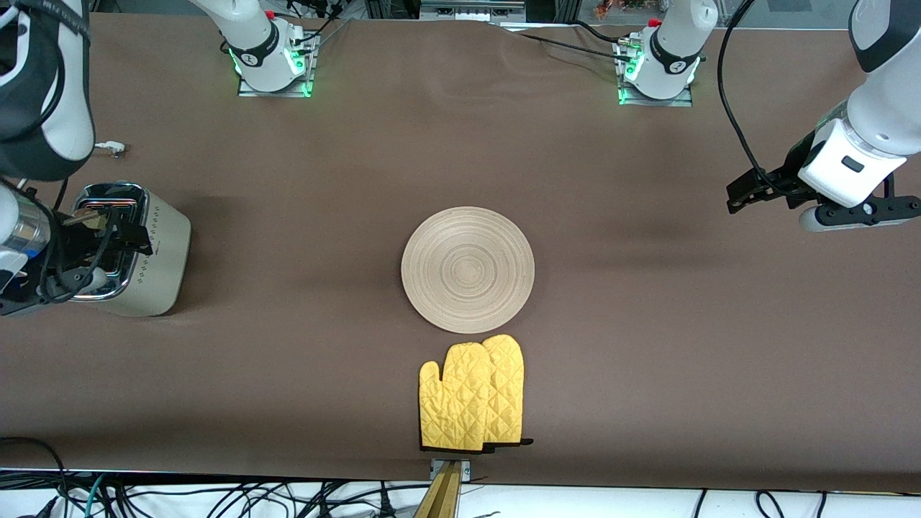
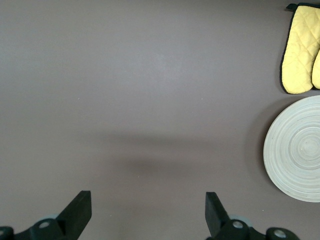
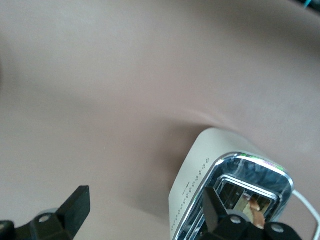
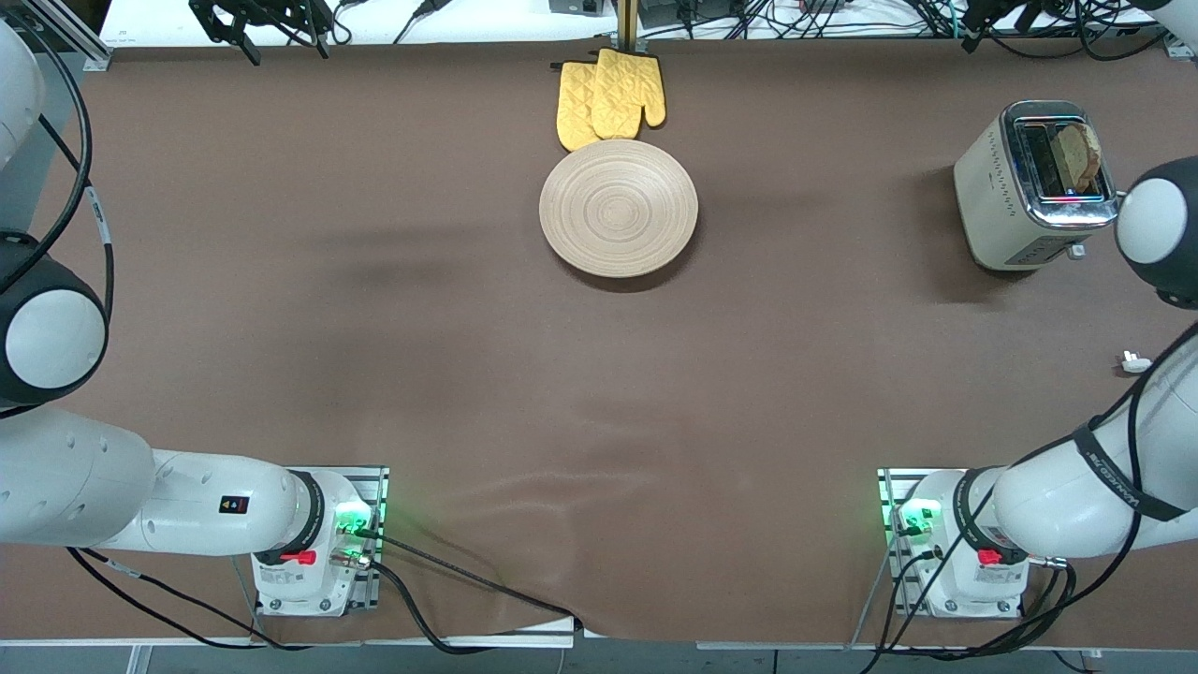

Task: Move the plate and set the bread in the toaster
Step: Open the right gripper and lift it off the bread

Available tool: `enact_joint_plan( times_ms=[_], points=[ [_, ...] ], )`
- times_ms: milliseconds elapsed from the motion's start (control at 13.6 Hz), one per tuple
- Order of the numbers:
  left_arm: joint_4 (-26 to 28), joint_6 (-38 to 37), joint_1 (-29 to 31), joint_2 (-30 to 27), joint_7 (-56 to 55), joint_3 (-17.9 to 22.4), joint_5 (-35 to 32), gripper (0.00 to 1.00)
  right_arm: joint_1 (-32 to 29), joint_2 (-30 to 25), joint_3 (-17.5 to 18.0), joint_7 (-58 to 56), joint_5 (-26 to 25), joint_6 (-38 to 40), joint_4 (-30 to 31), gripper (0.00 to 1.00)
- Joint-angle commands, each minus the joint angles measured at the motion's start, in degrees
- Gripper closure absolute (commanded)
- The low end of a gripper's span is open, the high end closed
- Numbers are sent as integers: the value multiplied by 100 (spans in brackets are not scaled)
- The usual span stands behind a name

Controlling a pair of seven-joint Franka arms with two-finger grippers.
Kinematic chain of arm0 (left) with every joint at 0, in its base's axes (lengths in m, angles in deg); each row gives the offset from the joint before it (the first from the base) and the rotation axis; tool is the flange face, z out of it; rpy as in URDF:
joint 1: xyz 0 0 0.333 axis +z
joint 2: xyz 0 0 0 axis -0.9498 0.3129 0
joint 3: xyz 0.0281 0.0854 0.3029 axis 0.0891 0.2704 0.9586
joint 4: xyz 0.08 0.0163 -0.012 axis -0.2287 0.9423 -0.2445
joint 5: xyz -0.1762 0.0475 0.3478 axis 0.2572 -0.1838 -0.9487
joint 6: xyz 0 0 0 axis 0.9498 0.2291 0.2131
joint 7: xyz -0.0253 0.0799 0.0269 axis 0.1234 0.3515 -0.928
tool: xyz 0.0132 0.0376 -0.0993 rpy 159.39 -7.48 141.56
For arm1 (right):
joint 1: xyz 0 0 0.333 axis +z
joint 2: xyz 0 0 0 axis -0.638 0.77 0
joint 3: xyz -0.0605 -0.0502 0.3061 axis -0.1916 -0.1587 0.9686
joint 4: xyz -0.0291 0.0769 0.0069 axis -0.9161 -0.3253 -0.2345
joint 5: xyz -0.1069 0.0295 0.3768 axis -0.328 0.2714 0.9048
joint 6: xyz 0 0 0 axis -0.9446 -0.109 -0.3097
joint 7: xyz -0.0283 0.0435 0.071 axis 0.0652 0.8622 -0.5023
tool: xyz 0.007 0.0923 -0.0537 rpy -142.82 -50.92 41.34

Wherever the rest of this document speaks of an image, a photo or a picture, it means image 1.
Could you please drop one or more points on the round wooden plate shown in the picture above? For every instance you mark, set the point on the round wooden plate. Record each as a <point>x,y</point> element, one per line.
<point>468,270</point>

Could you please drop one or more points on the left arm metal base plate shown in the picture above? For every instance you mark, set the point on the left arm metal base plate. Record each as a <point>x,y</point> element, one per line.
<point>655,102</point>

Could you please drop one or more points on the aluminium profile frame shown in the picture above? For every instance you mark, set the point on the aluminium profile frame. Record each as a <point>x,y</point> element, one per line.
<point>471,10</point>

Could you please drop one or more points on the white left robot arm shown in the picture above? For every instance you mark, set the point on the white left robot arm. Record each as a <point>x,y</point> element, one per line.
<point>673,43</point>

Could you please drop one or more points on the brown table cover sheet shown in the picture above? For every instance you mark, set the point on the brown table cover sheet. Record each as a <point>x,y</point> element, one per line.
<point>360,180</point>

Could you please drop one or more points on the silver post mounting bracket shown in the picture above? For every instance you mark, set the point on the silver post mounting bracket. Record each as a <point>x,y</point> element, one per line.
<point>464,469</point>

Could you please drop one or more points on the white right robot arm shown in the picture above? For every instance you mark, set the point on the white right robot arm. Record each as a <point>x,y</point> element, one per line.
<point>72,122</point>

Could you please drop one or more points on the gold aluminium profile post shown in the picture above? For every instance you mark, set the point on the gold aluminium profile post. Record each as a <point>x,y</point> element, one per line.
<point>442,496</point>

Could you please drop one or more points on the yellow quilted oven mitt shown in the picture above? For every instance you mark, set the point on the yellow quilted oven mitt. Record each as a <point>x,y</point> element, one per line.
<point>453,403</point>
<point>509,388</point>

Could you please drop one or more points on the beige chrome toaster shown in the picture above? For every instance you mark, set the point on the beige chrome toaster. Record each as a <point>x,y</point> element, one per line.
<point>162,259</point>

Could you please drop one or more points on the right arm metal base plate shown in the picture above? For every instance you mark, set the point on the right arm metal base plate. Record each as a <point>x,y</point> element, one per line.
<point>277,94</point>

